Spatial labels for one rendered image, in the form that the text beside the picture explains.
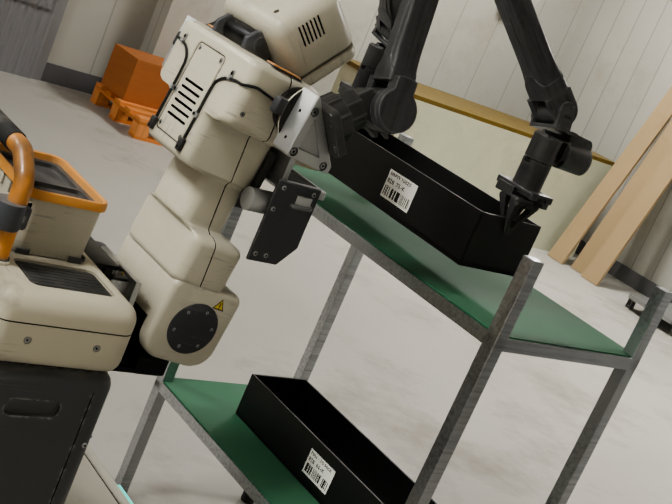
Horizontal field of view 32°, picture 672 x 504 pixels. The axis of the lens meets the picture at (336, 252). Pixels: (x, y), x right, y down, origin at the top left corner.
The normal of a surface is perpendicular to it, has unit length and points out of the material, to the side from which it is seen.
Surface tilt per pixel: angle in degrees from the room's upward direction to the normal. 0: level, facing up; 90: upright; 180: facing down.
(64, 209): 92
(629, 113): 90
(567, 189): 90
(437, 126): 90
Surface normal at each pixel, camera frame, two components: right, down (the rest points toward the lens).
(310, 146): 0.54, 0.42
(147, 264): -0.69, -0.29
